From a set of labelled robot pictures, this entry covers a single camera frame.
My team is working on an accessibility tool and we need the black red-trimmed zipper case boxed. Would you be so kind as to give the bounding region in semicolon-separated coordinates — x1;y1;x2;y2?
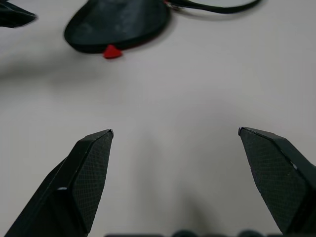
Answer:
63;0;176;54

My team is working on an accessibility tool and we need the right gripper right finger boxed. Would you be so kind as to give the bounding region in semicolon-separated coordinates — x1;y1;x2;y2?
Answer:
238;126;316;237

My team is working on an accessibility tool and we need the black strap cord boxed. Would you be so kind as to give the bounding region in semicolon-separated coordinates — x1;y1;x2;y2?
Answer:
164;0;262;15

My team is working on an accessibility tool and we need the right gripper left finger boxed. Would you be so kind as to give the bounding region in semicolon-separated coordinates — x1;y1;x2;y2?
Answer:
0;128;115;237

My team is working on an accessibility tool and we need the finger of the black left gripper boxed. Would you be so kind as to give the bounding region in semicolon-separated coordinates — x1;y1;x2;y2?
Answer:
0;0;37;28

